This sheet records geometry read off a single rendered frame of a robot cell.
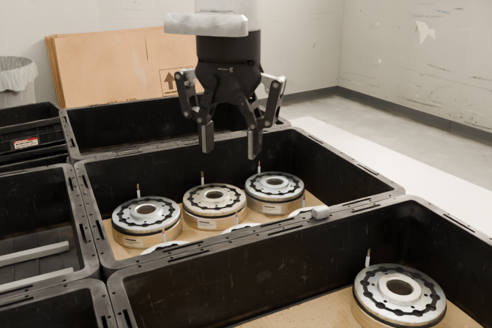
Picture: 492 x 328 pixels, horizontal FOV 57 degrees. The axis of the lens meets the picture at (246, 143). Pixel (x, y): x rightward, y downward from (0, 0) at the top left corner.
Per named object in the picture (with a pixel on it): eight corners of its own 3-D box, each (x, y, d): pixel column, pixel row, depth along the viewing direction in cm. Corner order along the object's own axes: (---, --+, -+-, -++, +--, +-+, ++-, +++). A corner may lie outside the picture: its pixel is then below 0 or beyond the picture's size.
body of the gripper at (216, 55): (273, 20, 53) (271, 97, 56) (208, 17, 56) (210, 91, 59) (252, 27, 46) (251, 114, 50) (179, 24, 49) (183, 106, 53)
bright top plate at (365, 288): (399, 258, 58) (399, 254, 58) (466, 307, 50) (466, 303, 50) (336, 281, 54) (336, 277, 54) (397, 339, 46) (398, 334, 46)
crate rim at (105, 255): (295, 136, 86) (295, 124, 85) (410, 207, 61) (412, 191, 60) (74, 175, 70) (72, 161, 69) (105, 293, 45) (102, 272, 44)
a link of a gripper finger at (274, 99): (271, 78, 50) (255, 124, 53) (286, 84, 50) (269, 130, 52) (279, 73, 53) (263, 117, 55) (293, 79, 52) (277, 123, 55)
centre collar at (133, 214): (158, 202, 71) (157, 198, 71) (166, 217, 67) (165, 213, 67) (127, 208, 70) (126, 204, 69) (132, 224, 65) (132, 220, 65)
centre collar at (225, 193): (222, 188, 76) (222, 184, 76) (234, 200, 72) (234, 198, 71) (195, 194, 74) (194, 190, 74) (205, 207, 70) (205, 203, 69)
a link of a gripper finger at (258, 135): (249, 115, 53) (249, 154, 55) (273, 118, 52) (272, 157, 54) (253, 111, 55) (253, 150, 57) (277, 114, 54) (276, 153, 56)
